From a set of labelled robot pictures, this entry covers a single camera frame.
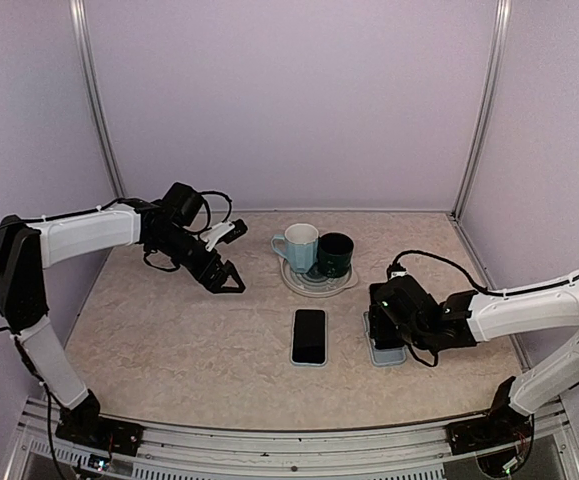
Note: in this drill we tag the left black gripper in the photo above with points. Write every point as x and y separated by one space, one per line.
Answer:
202 274

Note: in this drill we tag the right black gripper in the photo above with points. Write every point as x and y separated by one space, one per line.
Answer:
380 327

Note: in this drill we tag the light blue phone case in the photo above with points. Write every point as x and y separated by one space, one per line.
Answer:
385 357
310 365

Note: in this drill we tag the purple edged black phone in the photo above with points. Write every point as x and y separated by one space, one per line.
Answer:
309 336

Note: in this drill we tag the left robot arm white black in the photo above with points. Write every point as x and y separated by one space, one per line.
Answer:
28 247

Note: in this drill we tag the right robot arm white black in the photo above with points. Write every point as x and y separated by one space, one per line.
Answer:
468 318

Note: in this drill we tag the light blue ceramic mug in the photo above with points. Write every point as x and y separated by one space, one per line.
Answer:
298 246

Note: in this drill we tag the grey ceramic plate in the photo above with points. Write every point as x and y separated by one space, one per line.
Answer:
315 285

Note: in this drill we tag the dark green ceramic mug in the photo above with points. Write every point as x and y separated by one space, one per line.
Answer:
334 254

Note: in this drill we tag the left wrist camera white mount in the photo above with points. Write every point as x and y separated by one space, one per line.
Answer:
223 232

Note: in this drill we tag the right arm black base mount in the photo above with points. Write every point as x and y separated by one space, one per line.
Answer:
492 430

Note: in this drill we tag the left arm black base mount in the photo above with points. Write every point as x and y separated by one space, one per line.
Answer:
102 433

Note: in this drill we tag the left aluminium frame post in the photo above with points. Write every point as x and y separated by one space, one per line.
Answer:
85 51

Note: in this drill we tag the aluminium frame post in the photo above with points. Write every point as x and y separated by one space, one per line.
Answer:
487 102
85 51

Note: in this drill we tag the right aluminium frame post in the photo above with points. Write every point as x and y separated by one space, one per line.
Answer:
487 102

